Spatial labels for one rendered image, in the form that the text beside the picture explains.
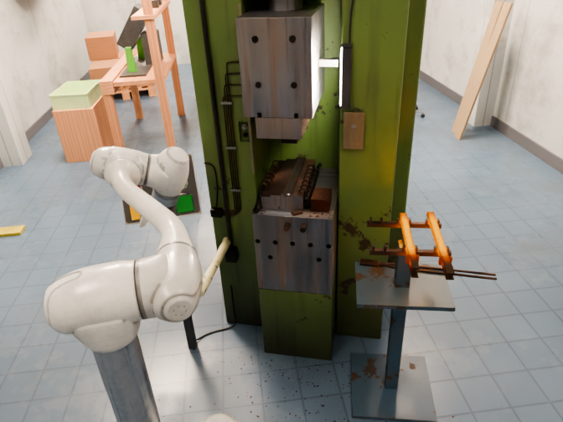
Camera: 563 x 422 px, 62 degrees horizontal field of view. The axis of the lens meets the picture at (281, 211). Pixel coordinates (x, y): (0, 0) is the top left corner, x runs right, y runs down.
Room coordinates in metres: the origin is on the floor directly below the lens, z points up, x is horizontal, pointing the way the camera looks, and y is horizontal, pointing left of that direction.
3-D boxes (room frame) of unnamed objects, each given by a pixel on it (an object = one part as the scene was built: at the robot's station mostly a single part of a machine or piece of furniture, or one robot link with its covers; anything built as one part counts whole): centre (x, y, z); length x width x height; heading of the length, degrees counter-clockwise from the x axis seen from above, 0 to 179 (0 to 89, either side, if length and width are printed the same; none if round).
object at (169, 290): (0.81, 0.25, 1.37); 0.18 x 0.14 x 0.13; 11
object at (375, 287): (1.61, -0.52, 0.67); 0.40 x 0.30 x 0.02; 82
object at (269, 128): (2.11, -0.05, 1.32); 0.42 x 0.20 x 0.10; 167
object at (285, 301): (2.11, -0.11, 0.23); 0.56 x 0.38 x 0.47; 167
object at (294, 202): (2.11, -0.05, 0.96); 0.42 x 0.20 x 0.09; 167
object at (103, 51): (7.81, 2.49, 0.42); 1.51 x 1.16 x 0.84; 5
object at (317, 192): (1.93, -0.19, 0.95); 0.12 x 0.09 x 0.07; 167
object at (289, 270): (2.11, -0.11, 0.69); 0.56 x 0.38 x 0.45; 167
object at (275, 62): (2.10, -0.09, 1.56); 0.42 x 0.39 x 0.40; 167
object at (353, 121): (1.97, -0.34, 1.27); 0.09 x 0.02 x 0.17; 77
